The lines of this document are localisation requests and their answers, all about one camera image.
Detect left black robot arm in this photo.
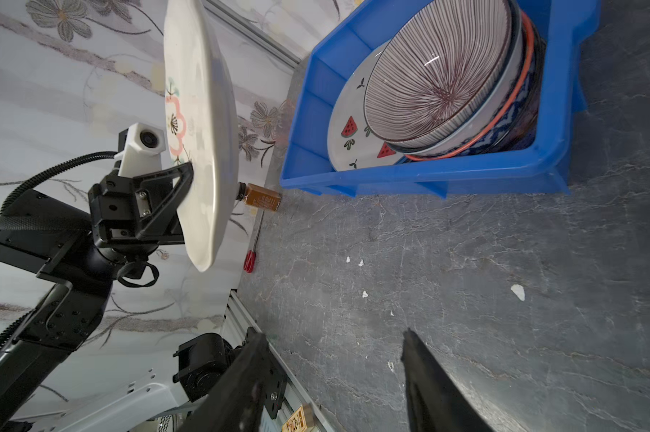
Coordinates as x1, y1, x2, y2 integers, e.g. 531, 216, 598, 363
0, 151, 193, 429

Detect pink glass small plate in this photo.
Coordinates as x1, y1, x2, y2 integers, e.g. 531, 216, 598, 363
363, 0, 515, 144

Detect watermelon pattern plate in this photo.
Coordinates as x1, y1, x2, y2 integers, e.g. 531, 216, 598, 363
327, 42, 407, 171

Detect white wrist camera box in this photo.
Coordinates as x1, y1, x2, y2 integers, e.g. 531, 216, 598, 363
114, 122, 166, 178

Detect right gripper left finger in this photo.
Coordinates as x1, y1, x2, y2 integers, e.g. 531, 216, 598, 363
175, 327, 271, 431

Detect cream bird pattern plate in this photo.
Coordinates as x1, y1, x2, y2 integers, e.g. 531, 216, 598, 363
164, 0, 238, 272

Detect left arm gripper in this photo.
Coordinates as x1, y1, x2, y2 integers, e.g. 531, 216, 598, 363
89, 162, 194, 257

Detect small wooden tag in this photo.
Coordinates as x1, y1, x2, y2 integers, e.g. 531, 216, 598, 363
281, 404, 316, 432

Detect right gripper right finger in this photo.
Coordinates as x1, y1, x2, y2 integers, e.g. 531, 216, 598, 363
402, 329, 492, 432

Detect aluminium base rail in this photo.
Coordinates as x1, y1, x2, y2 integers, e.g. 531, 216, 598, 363
10, 291, 337, 432

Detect red patterned bowl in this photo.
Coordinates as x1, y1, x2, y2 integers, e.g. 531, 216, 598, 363
405, 10, 537, 162

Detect brown spice jar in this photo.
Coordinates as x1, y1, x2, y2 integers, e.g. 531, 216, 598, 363
237, 182, 283, 212

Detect red handled scissors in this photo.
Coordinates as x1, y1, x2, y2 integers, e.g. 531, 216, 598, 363
243, 210, 265, 274

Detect blue plastic bin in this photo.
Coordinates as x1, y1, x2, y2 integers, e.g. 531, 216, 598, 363
280, 1, 601, 199

